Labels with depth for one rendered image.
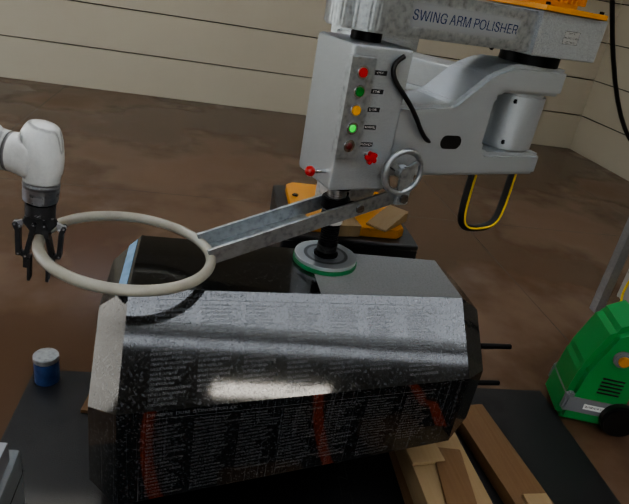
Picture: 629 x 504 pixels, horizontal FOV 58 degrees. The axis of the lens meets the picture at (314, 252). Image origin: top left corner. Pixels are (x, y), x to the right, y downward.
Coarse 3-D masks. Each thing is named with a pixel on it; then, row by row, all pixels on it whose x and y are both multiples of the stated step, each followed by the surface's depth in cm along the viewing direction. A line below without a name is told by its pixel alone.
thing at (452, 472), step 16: (416, 448) 210; (432, 448) 212; (448, 448) 214; (416, 464) 205; (448, 464) 206; (464, 464) 207; (448, 480) 199; (464, 480) 201; (448, 496) 193; (464, 496) 194
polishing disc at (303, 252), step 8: (312, 240) 200; (296, 248) 192; (304, 248) 193; (312, 248) 194; (344, 248) 198; (296, 256) 188; (304, 256) 188; (312, 256) 189; (344, 256) 192; (352, 256) 193; (304, 264) 185; (312, 264) 183; (320, 264) 184; (328, 264) 185; (336, 264) 186; (344, 264) 187; (352, 264) 188
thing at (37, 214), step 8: (32, 208) 145; (40, 208) 145; (48, 208) 146; (24, 216) 148; (32, 216) 146; (40, 216) 146; (48, 216) 147; (40, 224) 150; (48, 224) 150; (56, 224) 151; (40, 232) 151; (48, 232) 151
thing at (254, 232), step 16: (352, 192) 191; (368, 192) 194; (384, 192) 184; (288, 208) 183; (304, 208) 186; (320, 208) 188; (336, 208) 178; (352, 208) 180; (368, 208) 183; (224, 224) 176; (240, 224) 178; (256, 224) 180; (272, 224) 182; (288, 224) 172; (304, 224) 175; (320, 224) 178; (208, 240) 175; (224, 240) 176; (240, 240) 167; (256, 240) 170; (272, 240) 172; (224, 256) 167
